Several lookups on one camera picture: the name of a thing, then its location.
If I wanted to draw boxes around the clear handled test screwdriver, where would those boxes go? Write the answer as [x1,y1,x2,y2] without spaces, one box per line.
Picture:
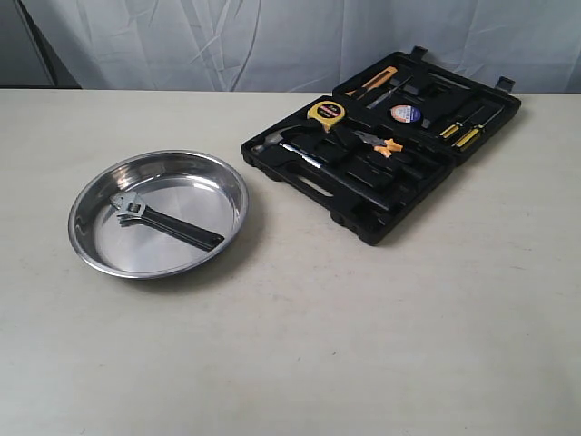
[367,75,413,109]

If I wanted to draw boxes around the blue electrical tape roll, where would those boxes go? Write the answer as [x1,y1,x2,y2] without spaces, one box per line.
[389,104,422,124]

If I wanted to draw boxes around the yellow handled pliers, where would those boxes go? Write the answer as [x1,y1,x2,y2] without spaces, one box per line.
[353,130,425,180]

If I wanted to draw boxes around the yellow measuring tape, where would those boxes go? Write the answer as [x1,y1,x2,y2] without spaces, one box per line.
[307,100,346,133]

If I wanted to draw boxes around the steel claw hammer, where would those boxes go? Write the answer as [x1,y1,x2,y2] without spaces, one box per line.
[251,127,391,212]

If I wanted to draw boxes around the black handled adjustable wrench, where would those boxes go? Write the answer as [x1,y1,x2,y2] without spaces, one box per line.
[109,191,224,252]

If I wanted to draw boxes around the yellow black striped screwdriver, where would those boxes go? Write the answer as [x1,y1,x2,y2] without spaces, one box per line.
[439,103,484,140]

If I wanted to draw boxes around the yellow utility knife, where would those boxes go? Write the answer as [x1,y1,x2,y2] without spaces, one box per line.
[347,66,398,99]

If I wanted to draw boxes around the round stainless steel pan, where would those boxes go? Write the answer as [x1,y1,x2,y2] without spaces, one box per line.
[68,150,249,280]

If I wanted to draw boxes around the white wrinkled backdrop curtain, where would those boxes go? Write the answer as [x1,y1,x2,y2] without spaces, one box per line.
[25,1,580,93]

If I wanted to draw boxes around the black plastic tool case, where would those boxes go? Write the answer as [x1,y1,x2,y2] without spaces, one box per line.
[241,46,521,245]

